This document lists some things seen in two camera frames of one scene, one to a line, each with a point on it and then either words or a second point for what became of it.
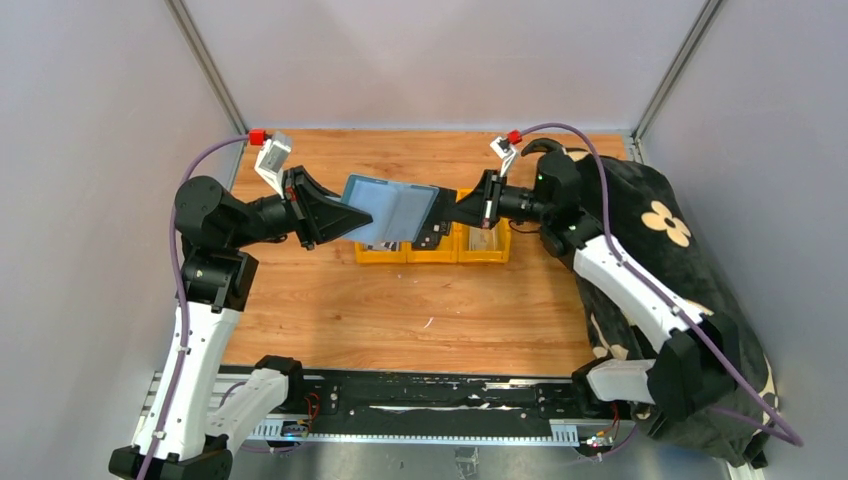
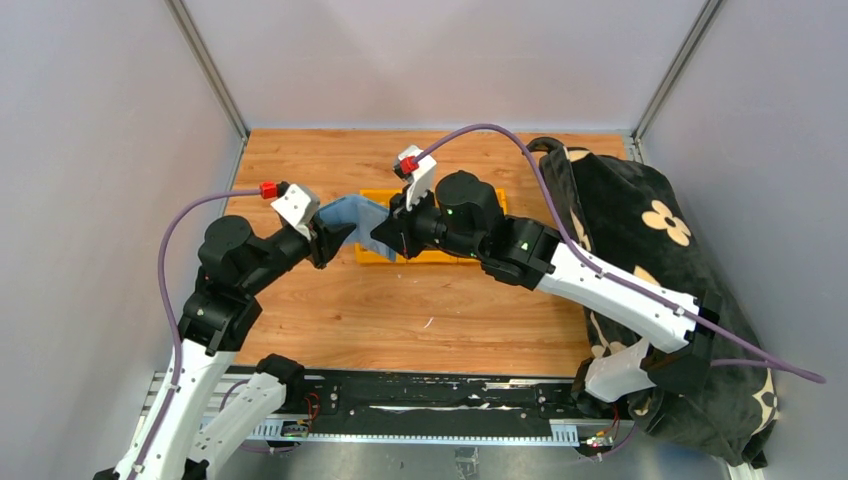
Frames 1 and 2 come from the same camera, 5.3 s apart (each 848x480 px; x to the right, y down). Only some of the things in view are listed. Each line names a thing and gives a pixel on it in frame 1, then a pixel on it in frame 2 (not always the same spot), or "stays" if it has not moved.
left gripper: (316, 212) -> (325, 239)
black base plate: (440, 395) stays
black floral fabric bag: (645, 213) stays
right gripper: (482, 206) -> (397, 231)
